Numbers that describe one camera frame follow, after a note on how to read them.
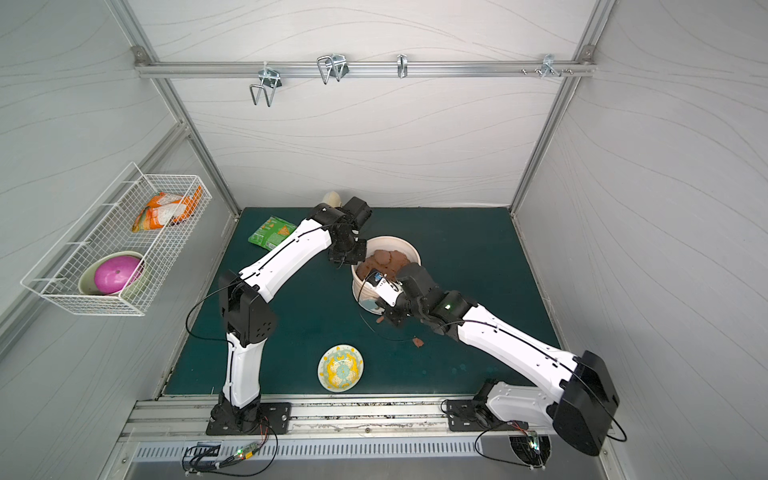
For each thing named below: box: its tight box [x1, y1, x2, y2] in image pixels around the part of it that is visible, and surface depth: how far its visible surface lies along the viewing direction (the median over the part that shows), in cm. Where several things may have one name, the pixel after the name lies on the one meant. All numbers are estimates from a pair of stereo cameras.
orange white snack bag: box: [132, 185, 203, 233], surface depth 73 cm
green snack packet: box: [248, 216, 297, 251], surface depth 113 cm
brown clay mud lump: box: [356, 250, 411, 282], surface depth 93 cm
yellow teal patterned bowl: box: [317, 343, 365, 393], surface depth 82 cm
